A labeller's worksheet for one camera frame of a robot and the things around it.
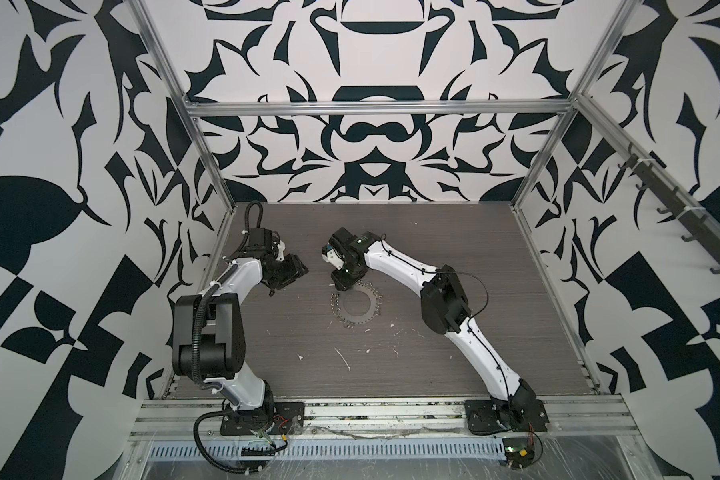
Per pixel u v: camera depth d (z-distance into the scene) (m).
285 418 0.73
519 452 0.71
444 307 0.63
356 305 0.93
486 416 0.74
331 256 0.91
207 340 0.41
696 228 0.58
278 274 0.79
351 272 0.85
